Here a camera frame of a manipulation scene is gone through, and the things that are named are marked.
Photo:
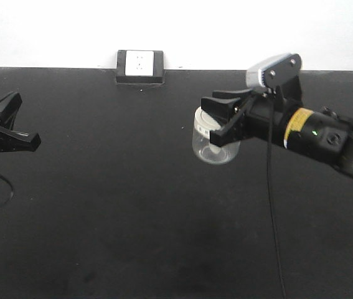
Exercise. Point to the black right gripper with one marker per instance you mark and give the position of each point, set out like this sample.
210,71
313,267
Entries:
251,113

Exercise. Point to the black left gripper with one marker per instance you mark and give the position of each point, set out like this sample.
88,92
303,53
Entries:
14,141

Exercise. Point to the glass jar with white lid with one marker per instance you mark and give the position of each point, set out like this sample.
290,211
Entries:
204,144

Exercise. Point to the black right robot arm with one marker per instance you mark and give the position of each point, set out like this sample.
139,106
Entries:
322,136

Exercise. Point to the white socket on black base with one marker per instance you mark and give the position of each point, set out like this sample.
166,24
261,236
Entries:
140,67

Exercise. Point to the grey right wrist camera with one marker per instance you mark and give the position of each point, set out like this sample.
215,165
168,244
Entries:
273,71

